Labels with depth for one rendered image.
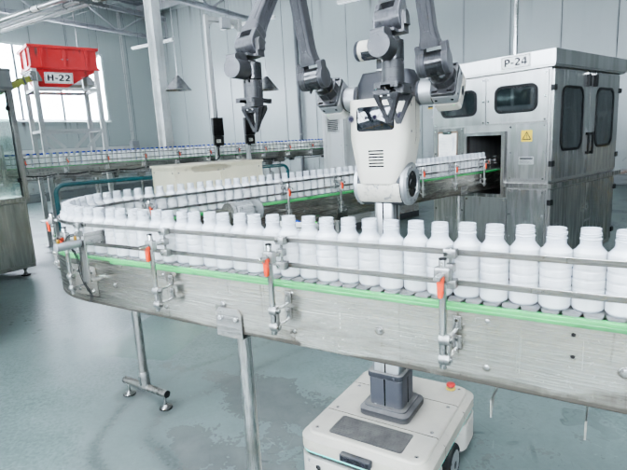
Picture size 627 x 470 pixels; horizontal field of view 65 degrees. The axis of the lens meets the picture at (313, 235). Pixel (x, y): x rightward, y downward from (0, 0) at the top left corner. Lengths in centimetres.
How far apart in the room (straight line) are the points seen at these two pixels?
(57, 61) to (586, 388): 745
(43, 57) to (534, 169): 622
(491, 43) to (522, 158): 892
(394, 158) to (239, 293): 74
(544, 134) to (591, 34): 863
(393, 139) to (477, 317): 85
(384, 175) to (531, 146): 308
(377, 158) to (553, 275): 90
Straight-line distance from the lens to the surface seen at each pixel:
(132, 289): 178
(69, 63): 790
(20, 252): 645
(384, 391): 207
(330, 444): 200
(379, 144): 180
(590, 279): 109
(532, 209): 481
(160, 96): 1202
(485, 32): 1363
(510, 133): 486
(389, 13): 133
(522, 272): 110
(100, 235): 189
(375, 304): 119
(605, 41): 1320
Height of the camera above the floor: 136
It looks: 11 degrees down
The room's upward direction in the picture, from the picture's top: 3 degrees counter-clockwise
